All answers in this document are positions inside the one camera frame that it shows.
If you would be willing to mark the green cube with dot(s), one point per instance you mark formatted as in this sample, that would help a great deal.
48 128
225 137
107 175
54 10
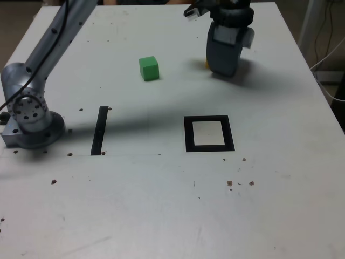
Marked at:
149 71

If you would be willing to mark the black tape square outline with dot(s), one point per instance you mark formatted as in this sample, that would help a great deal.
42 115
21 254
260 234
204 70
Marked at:
207 119

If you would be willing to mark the black tape strip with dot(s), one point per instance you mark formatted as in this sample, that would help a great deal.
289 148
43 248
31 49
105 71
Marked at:
99 129

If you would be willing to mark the white post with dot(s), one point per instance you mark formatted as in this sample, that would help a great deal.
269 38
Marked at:
310 21

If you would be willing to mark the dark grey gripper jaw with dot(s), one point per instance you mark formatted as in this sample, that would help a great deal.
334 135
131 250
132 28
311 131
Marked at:
223 59

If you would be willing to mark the yellow cube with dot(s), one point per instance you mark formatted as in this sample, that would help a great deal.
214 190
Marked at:
206 63

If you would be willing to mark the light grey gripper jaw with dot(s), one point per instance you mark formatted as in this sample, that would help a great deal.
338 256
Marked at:
249 37

